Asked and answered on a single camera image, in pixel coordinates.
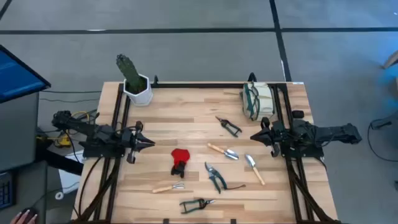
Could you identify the green cactus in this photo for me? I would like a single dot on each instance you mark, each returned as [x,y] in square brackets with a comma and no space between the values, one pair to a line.
[129,71]

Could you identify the grey desk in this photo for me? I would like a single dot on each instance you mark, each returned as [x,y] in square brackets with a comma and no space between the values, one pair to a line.
[18,133]

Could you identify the black keyboard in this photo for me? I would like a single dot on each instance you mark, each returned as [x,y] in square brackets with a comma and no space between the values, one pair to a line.
[6,193]

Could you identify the black aluminium table frame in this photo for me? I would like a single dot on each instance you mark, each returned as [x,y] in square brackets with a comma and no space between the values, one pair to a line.
[217,85]

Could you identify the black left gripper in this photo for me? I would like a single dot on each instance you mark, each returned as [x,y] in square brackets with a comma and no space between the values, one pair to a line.
[129,138]

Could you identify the white plant pot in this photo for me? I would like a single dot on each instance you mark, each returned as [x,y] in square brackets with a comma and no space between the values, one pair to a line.
[141,99]

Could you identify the red black garden glove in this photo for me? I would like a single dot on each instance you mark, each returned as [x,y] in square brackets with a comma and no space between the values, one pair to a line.
[180,155]

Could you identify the beige green gardening bag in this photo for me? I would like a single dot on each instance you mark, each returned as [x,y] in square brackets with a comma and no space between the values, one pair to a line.
[264,99]

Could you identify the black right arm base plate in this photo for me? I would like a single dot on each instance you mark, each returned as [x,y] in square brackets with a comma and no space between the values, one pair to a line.
[311,152]

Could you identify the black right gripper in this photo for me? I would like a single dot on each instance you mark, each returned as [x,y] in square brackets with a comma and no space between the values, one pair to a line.
[275,132]

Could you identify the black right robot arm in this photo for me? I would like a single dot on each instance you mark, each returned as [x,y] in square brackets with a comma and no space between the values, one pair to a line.
[329,132]

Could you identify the black computer mouse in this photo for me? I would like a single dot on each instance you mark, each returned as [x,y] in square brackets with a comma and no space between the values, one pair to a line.
[32,212]

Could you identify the computer monitor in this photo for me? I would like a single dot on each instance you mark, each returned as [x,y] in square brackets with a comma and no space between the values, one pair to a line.
[18,74]

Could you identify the white paper sheet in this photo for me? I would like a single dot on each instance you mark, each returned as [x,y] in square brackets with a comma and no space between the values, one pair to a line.
[70,180]

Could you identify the green straight-blade garden shears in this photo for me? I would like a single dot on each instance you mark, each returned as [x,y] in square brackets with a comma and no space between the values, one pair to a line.
[202,203]

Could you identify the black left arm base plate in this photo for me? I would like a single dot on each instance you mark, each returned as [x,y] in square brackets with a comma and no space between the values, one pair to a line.
[93,152]

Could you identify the small black pruner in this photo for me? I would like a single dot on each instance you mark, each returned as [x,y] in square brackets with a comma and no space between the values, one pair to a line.
[224,123]

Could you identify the person's hand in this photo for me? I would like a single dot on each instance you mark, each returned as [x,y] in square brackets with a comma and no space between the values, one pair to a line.
[21,218]

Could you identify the black cart leg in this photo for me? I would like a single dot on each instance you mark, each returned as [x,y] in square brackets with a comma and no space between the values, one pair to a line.
[62,161]

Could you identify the yellow device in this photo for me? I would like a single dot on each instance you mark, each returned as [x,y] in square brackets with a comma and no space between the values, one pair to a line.
[64,141]

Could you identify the black round knob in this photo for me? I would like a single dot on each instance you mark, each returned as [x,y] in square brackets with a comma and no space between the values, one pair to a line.
[298,114]

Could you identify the white tape roll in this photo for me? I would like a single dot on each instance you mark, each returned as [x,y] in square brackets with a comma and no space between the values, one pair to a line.
[59,195]

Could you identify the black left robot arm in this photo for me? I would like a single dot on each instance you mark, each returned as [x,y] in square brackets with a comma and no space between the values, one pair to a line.
[81,126]

